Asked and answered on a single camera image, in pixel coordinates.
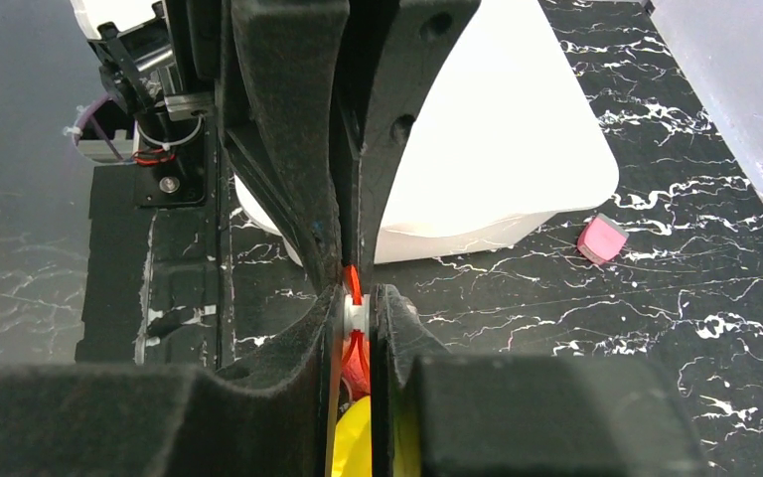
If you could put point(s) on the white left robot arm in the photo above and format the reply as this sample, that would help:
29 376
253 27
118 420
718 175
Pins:
170 65

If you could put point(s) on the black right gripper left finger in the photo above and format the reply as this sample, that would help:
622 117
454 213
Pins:
270 413

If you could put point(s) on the white plastic bin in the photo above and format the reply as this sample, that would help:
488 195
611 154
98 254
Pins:
504 140

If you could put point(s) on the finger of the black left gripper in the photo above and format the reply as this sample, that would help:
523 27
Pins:
286 53
391 55

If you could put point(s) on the clear orange zip bag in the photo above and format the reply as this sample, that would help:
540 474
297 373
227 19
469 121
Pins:
355 329

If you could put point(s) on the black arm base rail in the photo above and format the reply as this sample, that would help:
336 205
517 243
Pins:
157 285

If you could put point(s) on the yellow starfruit toy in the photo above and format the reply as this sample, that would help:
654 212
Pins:
356 455

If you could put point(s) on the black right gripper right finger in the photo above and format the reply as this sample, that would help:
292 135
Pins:
439 413

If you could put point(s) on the small pink cube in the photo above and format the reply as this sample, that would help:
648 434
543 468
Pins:
601 240

